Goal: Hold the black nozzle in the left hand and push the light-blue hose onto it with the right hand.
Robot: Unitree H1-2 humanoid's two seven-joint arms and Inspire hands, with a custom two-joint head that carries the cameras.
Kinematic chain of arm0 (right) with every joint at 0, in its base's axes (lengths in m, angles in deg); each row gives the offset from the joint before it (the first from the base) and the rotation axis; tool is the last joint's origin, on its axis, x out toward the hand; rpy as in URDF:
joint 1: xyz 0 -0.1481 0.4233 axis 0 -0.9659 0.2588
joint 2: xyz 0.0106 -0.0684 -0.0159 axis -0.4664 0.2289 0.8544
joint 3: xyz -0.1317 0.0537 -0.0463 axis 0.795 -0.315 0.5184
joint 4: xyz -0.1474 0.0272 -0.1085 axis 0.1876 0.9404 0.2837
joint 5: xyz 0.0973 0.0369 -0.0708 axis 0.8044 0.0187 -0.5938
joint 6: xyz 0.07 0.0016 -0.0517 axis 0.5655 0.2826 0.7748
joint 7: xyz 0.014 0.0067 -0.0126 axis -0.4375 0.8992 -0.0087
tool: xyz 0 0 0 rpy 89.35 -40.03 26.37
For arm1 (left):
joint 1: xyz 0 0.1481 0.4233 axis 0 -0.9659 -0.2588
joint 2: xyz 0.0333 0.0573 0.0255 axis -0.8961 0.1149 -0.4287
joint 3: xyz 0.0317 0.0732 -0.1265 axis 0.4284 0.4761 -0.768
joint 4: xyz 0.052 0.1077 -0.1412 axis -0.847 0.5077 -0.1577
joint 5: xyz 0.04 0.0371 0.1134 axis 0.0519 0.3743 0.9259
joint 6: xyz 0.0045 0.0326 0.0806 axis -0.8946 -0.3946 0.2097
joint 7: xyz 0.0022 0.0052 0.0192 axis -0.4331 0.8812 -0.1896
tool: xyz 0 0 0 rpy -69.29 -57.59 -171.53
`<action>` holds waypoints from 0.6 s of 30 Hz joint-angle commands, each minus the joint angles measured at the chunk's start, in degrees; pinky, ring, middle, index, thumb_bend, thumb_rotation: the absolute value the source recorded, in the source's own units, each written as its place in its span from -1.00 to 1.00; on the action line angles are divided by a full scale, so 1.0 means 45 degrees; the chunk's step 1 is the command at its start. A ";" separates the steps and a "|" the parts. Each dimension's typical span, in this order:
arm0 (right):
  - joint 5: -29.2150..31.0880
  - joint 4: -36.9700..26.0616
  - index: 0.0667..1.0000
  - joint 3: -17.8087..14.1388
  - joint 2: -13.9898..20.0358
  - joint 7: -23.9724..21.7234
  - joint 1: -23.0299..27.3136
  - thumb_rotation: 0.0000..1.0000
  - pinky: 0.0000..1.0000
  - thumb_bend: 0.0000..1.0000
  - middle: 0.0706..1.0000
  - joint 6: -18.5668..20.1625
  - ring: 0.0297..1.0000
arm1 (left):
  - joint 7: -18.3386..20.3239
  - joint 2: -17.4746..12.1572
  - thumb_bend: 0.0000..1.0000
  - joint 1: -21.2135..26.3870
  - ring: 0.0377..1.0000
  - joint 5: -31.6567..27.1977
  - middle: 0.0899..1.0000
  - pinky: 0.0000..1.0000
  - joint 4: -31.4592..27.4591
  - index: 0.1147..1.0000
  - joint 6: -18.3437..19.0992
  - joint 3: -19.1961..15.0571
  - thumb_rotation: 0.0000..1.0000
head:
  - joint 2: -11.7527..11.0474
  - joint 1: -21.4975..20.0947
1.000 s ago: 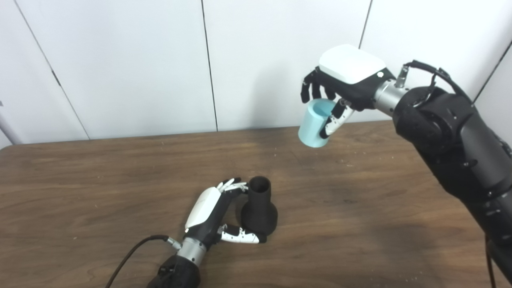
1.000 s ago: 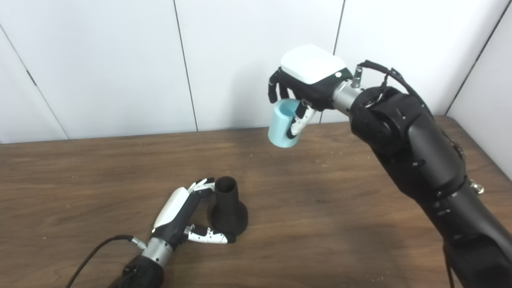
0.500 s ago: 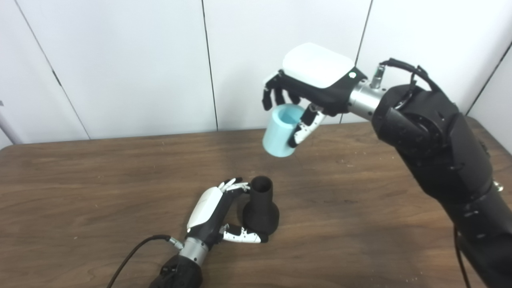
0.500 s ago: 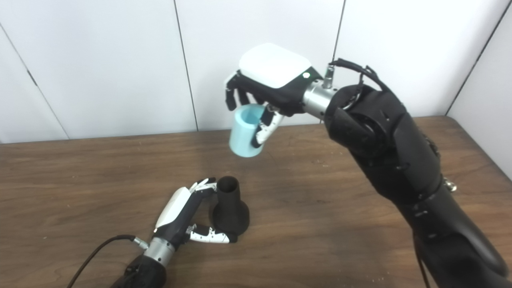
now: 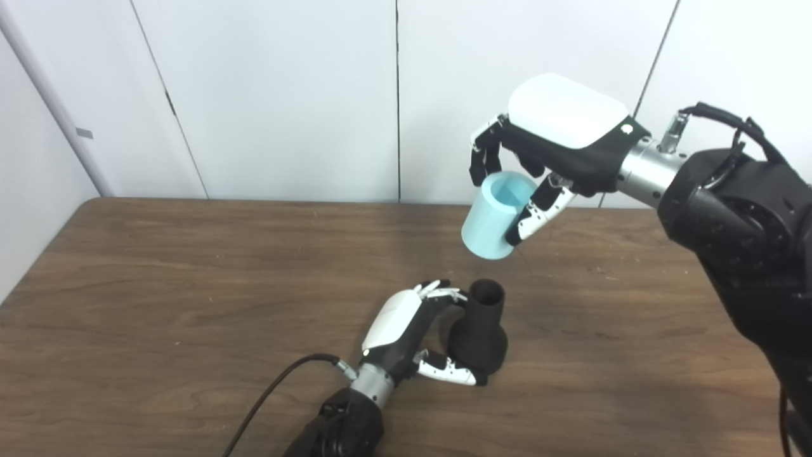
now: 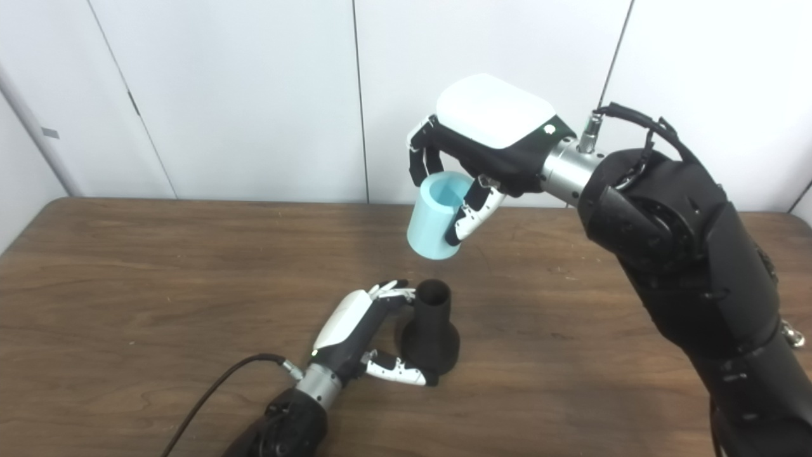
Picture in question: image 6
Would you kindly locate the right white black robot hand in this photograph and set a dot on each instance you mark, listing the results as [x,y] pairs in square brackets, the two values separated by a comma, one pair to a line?
[495,114]

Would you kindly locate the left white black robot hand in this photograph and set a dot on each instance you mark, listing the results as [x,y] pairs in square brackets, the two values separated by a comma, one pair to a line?
[346,330]

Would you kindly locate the black flared nozzle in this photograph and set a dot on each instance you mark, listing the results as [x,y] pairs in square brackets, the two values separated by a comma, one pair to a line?
[431,343]

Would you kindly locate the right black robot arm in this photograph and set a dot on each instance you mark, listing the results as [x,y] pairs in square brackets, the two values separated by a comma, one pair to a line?
[698,266]

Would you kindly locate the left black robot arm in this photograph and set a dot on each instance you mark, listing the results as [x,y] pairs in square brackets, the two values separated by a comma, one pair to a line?
[285,425]

